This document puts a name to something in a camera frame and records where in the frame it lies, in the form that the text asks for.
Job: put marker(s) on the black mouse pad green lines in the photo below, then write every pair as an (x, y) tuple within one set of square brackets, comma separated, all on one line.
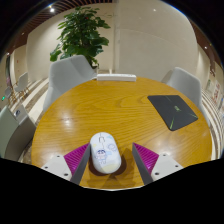
[(171, 110)]

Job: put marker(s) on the green potted plant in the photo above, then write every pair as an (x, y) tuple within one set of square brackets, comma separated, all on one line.
[(81, 33)]

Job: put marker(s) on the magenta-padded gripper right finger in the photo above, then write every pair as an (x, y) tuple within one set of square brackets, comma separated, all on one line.
[(163, 164)]

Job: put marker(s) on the white cartoon-print computer mouse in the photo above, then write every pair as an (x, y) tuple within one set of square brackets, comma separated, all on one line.
[(105, 153)]

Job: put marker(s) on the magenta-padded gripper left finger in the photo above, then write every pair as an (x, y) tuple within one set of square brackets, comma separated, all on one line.
[(60, 165)]

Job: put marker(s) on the small grey chair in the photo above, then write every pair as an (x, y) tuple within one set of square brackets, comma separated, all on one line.
[(22, 81)]

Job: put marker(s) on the white power strip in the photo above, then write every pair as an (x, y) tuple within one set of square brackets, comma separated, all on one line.
[(116, 77)]

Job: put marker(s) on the grey shell chair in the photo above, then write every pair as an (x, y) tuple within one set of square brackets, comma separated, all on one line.
[(66, 76), (186, 85)]

